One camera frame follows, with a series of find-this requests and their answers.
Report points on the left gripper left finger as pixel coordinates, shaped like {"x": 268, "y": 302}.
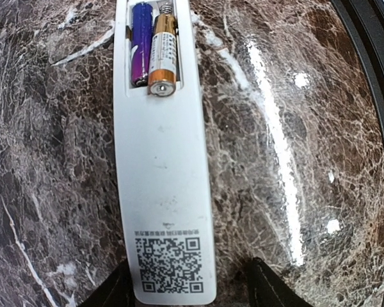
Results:
{"x": 115, "y": 291}

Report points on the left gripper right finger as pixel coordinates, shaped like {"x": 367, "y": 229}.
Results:
{"x": 266, "y": 289}

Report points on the white remote control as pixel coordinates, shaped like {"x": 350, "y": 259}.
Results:
{"x": 162, "y": 173}

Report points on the gold battery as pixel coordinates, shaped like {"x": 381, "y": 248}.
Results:
{"x": 162, "y": 76}

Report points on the purple blue battery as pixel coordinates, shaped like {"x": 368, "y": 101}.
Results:
{"x": 141, "y": 39}

